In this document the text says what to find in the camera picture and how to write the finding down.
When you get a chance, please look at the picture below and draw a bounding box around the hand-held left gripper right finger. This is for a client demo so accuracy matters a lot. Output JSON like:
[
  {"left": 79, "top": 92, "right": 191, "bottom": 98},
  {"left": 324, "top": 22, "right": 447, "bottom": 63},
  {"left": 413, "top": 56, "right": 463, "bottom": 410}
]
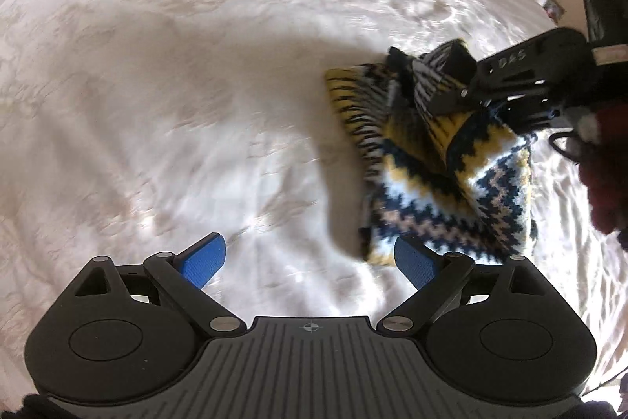
[{"left": 377, "top": 235, "right": 546, "bottom": 335}]

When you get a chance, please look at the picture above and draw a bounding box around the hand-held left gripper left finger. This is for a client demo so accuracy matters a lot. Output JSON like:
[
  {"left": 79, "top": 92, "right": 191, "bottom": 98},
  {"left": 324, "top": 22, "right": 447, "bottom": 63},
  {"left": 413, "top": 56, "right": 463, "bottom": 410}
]
[{"left": 73, "top": 232, "right": 242, "bottom": 335}]

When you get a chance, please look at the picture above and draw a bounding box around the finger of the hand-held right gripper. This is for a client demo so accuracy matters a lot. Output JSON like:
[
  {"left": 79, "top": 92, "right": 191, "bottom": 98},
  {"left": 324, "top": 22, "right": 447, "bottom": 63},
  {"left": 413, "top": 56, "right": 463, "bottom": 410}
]
[
  {"left": 430, "top": 81, "right": 543, "bottom": 116},
  {"left": 499, "top": 97, "right": 566, "bottom": 131}
]

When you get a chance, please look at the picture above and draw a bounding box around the zigzag patterned knit sweater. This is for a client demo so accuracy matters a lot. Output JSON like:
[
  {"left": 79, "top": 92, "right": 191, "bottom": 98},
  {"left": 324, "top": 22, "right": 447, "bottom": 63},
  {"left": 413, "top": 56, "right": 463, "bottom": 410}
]
[{"left": 323, "top": 38, "right": 537, "bottom": 267}]

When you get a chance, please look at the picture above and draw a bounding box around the person's right forearm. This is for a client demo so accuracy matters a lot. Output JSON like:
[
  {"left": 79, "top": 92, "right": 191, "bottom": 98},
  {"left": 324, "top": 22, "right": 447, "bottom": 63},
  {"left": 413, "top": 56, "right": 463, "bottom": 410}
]
[{"left": 569, "top": 101, "right": 628, "bottom": 235}]

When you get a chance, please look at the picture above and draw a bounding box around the white embroidered bedspread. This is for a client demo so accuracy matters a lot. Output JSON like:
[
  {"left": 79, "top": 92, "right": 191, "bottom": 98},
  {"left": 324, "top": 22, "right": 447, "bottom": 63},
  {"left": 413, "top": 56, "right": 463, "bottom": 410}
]
[{"left": 0, "top": 0, "right": 628, "bottom": 400}]

